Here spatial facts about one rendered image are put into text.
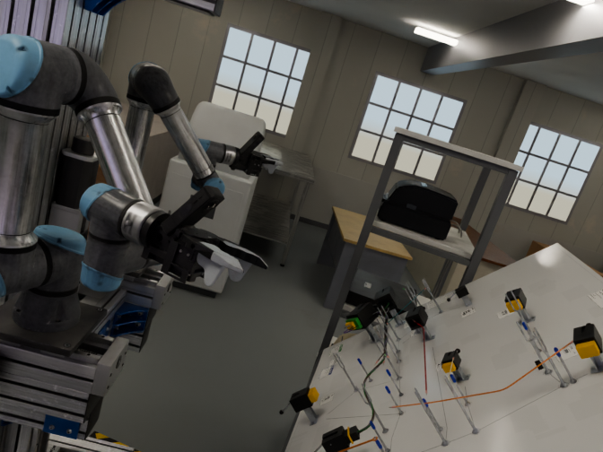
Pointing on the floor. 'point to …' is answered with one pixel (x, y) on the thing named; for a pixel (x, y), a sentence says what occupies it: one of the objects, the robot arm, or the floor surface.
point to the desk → (389, 260)
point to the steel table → (299, 162)
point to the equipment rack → (463, 247)
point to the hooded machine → (231, 218)
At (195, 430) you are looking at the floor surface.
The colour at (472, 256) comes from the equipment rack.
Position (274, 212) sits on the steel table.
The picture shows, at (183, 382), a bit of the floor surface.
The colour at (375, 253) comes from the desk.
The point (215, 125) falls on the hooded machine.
